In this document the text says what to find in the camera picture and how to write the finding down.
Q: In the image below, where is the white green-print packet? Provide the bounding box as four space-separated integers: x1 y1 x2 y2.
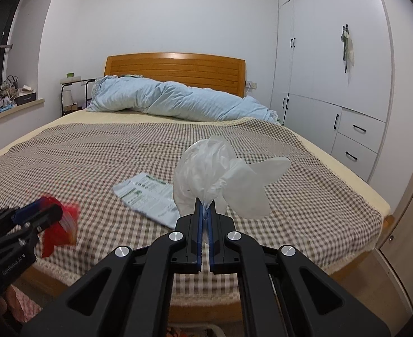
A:
113 173 181 229

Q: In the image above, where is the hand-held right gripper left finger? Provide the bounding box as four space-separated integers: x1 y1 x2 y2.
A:
20 197 204 337

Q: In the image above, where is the bag hanging on wardrobe handle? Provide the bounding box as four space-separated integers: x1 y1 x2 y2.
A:
341 24 356 75

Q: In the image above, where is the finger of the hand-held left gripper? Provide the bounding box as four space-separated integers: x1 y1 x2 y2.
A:
12 199 51 223
17 205 64 250

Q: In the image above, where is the pink checked cloth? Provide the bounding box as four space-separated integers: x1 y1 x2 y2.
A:
4 284 42 324

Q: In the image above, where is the white wardrobe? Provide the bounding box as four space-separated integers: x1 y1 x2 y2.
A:
270 0 396 184

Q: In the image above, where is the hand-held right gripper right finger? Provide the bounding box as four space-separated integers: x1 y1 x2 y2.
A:
208 201 391 337

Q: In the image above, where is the white plastic bag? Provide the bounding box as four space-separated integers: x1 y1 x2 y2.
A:
173 135 292 219

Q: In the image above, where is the black box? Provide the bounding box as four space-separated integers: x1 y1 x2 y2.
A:
14 91 38 106

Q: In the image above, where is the black-frame bedside table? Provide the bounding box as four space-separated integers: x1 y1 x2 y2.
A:
60 78 98 117

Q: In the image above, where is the wooden bed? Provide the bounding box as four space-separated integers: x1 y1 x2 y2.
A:
27 53 393 327

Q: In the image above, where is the light blue duvet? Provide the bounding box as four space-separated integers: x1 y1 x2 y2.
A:
87 75 281 124

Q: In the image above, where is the small red wrapper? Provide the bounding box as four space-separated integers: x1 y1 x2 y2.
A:
41 197 81 258

